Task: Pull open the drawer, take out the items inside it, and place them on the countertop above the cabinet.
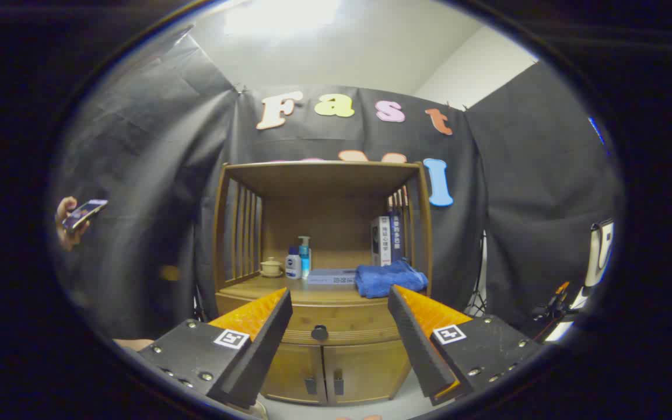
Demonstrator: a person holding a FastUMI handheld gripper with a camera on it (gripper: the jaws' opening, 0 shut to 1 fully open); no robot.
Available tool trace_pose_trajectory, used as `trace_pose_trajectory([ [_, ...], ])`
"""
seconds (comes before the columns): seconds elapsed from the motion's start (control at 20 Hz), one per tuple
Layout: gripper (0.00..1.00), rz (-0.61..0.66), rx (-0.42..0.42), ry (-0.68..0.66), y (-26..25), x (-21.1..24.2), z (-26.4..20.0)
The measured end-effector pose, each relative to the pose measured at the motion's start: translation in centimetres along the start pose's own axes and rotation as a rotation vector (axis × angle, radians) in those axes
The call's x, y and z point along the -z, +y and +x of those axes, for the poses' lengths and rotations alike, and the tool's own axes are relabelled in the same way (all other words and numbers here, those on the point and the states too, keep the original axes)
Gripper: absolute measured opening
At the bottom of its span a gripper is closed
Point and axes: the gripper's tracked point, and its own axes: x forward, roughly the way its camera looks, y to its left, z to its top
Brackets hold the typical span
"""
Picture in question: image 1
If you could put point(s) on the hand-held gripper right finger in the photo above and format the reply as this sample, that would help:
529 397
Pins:
415 344

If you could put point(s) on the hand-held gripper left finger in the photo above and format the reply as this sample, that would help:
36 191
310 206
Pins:
266 344

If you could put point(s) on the black drawer knob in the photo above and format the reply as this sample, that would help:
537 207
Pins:
319 333

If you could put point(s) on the wooden drawer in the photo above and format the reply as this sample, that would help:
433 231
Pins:
345 318

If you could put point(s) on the smartphone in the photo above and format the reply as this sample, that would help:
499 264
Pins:
84 213

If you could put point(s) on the wooden cabinet door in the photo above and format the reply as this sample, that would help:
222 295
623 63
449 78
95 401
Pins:
365 370
295 373

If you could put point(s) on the wooden countertop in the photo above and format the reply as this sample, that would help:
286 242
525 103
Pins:
324 294

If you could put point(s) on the wooden cabinet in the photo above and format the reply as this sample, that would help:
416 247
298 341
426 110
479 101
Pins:
324 210

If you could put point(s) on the blue towel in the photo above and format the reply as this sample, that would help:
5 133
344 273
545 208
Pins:
385 280

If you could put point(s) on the beige lidded teacup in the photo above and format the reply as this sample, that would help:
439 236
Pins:
270 268

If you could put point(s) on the white bottle with blue cap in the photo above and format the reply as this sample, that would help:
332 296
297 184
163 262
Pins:
293 265

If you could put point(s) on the grey flat book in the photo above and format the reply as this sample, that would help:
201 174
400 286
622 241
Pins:
330 276

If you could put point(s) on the blue pump bottle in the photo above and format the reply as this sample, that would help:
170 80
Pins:
305 256

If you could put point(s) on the white upright book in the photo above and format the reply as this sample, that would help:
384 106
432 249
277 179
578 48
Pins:
381 242

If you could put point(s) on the dark blue upright book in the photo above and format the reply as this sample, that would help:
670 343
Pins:
396 236

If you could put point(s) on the orange black tool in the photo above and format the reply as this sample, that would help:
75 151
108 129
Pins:
553 303

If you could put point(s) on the white plastic object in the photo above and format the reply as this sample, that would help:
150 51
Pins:
599 254

